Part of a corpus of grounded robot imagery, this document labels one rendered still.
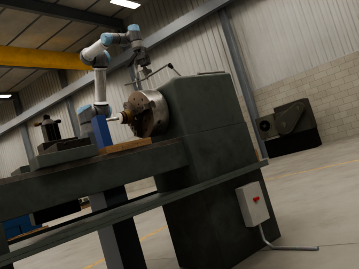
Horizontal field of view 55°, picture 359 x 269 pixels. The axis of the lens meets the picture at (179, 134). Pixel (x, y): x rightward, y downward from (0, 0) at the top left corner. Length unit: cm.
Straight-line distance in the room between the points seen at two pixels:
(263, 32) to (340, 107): 363
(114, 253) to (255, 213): 104
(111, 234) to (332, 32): 1052
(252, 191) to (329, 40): 1001
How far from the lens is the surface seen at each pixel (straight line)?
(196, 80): 236
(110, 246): 266
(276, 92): 1241
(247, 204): 232
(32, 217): 211
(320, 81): 1201
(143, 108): 214
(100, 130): 206
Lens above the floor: 72
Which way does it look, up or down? 4 degrees up
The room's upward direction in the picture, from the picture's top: 16 degrees counter-clockwise
